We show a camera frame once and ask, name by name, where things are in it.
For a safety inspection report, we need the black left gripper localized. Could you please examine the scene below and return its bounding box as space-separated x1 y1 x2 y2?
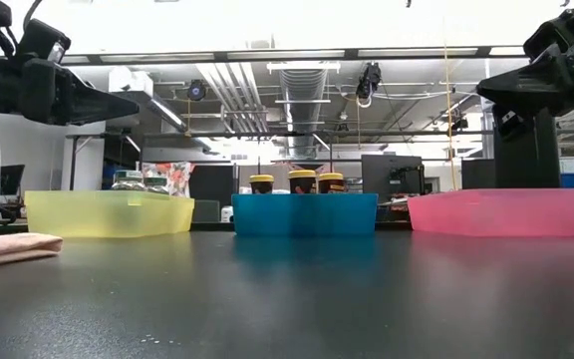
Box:
0 58 142 126

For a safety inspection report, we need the green lid glass spice jar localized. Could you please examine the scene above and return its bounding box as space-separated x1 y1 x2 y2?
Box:
112 170 146 192
143 177 169 195

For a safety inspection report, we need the yellow lid dark spice jar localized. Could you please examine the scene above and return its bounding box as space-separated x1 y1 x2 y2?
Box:
248 174 276 195
316 172 346 195
287 169 318 195

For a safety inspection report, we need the tall black partition panel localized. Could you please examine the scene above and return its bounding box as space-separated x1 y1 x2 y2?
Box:
493 104 561 189

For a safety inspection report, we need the low black panel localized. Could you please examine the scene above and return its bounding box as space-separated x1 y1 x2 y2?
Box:
460 158 496 189

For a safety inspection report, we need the floral patterned cloth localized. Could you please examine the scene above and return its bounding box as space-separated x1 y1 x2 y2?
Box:
141 162 196 199

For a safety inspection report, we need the pink plastic bin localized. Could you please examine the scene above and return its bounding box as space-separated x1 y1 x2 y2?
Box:
407 187 574 238

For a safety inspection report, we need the yellow plastic bin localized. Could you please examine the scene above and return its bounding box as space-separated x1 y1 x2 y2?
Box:
24 189 196 238

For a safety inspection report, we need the small black monitor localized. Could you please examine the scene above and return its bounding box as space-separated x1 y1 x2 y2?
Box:
0 164 26 198

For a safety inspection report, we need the large black monitor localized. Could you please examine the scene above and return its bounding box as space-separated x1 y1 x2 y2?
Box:
360 154 426 203

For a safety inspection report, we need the pink folded cloth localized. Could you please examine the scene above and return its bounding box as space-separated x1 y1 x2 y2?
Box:
0 232 64 270

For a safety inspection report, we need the overhead light bar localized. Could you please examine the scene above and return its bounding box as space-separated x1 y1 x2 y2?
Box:
62 46 530 66

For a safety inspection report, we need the blue plastic bin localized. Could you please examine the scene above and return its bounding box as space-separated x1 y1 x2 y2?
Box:
231 192 379 236

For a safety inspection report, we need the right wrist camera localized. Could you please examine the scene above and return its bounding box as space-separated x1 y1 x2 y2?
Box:
523 19 570 60

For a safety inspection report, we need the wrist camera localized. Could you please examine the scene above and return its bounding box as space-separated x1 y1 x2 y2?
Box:
523 19 570 60
16 18 73 65

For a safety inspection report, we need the yellow hanging cord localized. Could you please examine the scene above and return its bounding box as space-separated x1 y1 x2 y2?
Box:
443 45 460 191

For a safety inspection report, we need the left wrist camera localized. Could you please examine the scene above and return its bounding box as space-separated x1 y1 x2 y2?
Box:
16 18 73 65

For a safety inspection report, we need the round ceiling camera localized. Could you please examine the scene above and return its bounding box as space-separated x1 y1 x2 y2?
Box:
186 79 207 102

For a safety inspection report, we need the silver ceiling duct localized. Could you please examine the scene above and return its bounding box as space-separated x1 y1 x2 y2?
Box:
279 68 328 156

